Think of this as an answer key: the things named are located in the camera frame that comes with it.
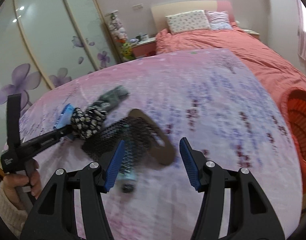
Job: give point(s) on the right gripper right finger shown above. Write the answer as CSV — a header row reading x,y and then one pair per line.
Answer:
x,y
251,215

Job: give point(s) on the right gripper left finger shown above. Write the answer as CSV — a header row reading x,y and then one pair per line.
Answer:
x,y
53,214

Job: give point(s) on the blue tissue pack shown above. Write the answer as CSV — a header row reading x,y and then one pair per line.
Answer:
x,y
63,123

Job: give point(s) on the black daisy print cloth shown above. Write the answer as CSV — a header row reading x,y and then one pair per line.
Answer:
x,y
87,123

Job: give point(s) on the teal cosmetic tube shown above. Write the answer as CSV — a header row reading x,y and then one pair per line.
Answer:
x,y
127,176

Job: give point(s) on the brown hair clip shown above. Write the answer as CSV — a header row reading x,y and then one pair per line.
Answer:
x,y
161,147

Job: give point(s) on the green terry sock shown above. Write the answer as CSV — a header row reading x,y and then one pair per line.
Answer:
x,y
111,99

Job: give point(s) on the black mesh net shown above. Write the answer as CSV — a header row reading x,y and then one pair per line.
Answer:
x,y
106,140

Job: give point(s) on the cream knit sleeve forearm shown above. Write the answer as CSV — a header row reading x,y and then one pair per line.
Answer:
x,y
11,215

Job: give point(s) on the person's left hand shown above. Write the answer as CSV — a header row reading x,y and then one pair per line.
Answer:
x,y
11,181

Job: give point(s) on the orange plastic laundry basket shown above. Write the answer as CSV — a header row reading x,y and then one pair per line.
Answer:
x,y
293,109

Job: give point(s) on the pink floral bed sheet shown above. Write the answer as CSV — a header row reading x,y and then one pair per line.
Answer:
x,y
211,98

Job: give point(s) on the floral sliding wardrobe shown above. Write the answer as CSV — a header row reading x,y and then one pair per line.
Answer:
x,y
46,44

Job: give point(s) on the coral orange duvet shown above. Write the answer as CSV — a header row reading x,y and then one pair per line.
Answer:
x,y
276,74

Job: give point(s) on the plush toy column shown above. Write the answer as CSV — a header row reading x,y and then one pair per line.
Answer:
x,y
119,36

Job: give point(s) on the pink nightstand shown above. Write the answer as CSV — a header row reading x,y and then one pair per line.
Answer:
x,y
144,48

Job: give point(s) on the pink curtain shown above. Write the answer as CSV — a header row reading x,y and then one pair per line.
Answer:
x,y
302,30

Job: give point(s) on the right bedside table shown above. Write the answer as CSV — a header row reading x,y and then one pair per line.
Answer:
x,y
252,33

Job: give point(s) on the pink striped pillow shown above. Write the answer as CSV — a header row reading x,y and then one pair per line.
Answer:
x,y
219,20

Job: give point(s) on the floral white pillow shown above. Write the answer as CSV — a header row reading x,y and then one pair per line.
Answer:
x,y
188,21

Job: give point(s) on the cream pink headboard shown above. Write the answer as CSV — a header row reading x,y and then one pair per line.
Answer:
x,y
159,12

